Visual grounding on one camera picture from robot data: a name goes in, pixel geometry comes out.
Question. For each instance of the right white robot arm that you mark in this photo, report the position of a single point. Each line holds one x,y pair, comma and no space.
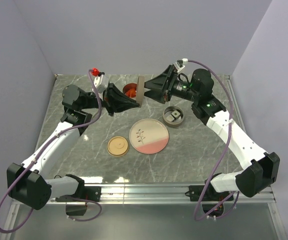
259,167

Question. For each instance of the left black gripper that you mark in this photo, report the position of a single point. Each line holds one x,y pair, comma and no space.
115,100

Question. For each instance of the tan round lid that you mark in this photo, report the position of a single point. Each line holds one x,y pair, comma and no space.
117,146

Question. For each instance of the sushi roll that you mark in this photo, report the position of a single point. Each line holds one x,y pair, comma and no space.
170,118
176,114

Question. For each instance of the round metal tin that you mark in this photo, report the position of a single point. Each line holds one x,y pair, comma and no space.
128,86
176,123

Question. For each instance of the aluminium rail frame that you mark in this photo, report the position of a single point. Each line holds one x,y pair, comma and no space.
157,211

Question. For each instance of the pink white round plate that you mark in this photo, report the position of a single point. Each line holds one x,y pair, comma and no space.
148,136

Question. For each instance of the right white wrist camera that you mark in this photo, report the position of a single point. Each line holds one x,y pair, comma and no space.
180,64

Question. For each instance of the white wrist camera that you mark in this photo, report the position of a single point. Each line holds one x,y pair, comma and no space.
180,64
101,83

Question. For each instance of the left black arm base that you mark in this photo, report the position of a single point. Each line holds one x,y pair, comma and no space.
78,203

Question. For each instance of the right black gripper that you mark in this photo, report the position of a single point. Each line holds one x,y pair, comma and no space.
161,82

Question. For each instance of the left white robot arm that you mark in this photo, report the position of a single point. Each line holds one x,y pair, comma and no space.
27,182

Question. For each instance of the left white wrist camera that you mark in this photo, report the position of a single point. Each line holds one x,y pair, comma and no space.
101,83

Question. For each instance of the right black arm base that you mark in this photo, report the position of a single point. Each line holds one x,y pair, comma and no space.
211,197

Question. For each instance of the dark brown round lid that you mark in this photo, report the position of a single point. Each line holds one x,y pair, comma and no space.
140,90

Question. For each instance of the red sausage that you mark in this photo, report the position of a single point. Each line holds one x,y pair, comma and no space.
131,93

